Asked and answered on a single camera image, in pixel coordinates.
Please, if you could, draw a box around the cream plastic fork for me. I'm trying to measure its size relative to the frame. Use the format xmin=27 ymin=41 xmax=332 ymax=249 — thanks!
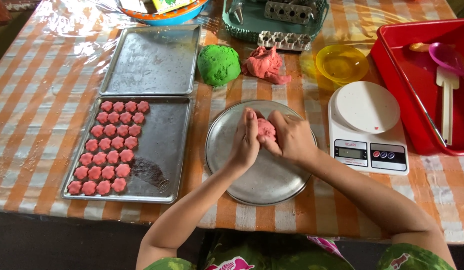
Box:
xmin=436 ymin=66 xmax=460 ymax=146

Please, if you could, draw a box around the teal plastic basket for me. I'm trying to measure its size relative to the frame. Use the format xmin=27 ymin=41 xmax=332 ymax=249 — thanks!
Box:
xmin=221 ymin=0 xmax=329 ymax=43

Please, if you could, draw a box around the person's green floral clothing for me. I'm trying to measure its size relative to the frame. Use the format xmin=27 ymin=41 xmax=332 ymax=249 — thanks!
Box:
xmin=144 ymin=234 xmax=456 ymax=270

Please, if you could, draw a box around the person's right hand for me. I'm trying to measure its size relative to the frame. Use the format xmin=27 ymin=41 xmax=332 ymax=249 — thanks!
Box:
xmin=257 ymin=110 xmax=320 ymax=166

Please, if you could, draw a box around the person's left hand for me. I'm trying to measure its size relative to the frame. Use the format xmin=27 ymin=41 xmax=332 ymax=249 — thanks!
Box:
xmin=229 ymin=107 xmax=266 ymax=172

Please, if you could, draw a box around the empty metal baking tray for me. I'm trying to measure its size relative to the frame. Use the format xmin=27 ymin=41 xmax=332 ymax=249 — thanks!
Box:
xmin=99 ymin=24 xmax=202 ymax=96

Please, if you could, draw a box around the round metal plate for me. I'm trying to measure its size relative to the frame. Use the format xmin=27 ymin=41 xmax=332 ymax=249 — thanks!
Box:
xmin=205 ymin=99 xmax=318 ymax=206

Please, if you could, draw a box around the group of pink flower cookies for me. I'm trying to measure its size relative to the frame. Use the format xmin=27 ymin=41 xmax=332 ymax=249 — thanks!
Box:
xmin=67 ymin=100 xmax=150 ymax=196

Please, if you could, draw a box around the large pink dough lump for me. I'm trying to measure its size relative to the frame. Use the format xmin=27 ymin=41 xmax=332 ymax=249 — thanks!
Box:
xmin=241 ymin=46 xmax=293 ymax=85

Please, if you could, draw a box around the green dough ball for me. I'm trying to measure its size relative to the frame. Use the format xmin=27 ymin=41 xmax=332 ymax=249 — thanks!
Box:
xmin=197 ymin=44 xmax=242 ymax=88

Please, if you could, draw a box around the blue and orange bowl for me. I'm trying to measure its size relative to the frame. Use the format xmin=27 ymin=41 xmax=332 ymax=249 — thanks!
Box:
xmin=117 ymin=0 xmax=210 ymax=27

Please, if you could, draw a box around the white digital kitchen scale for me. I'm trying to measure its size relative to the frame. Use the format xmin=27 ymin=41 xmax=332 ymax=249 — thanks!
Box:
xmin=327 ymin=81 xmax=410 ymax=176

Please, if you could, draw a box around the purple plastic spoon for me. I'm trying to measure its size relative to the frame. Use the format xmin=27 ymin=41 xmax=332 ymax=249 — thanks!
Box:
xmin=428 ymin=42 xmax=464 ymax=81

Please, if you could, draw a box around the grey metal cookie mould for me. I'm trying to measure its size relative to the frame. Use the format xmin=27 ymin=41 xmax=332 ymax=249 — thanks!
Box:
xmin=264 ymin=1 xmax=314 ymax=25

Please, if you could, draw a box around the small pink dough piece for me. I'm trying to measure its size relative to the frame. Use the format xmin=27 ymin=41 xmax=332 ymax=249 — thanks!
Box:
xmin=257 ymin=118 xmax=278 ymax=143

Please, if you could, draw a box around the orange white checked tablecloth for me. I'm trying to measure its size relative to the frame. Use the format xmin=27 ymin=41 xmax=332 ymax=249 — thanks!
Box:
xmin=0 ymin=0 xmax=464 ymax=245

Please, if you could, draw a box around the yellow plastic bowl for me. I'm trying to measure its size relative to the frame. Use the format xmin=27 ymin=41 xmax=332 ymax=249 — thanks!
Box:
xmin=315 ymin=44 xmax=370 ymax=86

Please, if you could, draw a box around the thin metal rod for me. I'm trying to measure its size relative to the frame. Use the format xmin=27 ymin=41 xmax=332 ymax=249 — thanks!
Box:
xmin=407 ymin=83 xmax=447 ymax=147

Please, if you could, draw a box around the red plastic tray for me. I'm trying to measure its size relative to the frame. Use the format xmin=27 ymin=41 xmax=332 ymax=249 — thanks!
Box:
xmin=370 ymin=18 xmax=464 ymax=157

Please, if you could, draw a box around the metal baking tray with cookies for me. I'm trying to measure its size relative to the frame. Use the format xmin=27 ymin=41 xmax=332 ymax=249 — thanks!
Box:
xmin=60 ymin=95 xmax=192 ymax=204

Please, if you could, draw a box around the white flower cookie mould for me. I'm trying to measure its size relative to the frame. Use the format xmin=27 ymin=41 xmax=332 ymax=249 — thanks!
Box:
xmin=257 ymin=31 xmax=312 ymax=52

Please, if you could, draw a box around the metal piping nozzle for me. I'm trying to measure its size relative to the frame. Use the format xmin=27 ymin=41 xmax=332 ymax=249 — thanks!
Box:
xmin=228 ymin=0 xmax=245 ymax=25

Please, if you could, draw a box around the yellow green packet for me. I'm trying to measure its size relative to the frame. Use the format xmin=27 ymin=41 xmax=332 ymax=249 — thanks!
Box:
xmin=152 ymin=0 xmax=195 ymax=15

